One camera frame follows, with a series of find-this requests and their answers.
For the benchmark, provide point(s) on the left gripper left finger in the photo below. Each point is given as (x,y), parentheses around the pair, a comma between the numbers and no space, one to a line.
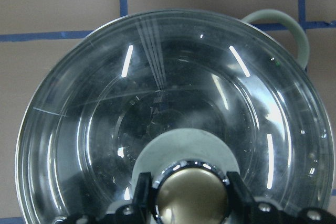
(143,200)

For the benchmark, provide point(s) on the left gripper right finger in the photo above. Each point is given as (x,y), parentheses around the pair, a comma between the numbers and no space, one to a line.
(240,199)

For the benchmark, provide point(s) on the glass pot lid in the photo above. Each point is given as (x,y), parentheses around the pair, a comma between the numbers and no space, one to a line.
(187,96)

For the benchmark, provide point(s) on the pale green electric pot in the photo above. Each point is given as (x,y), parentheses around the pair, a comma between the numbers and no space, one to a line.
(299,35)

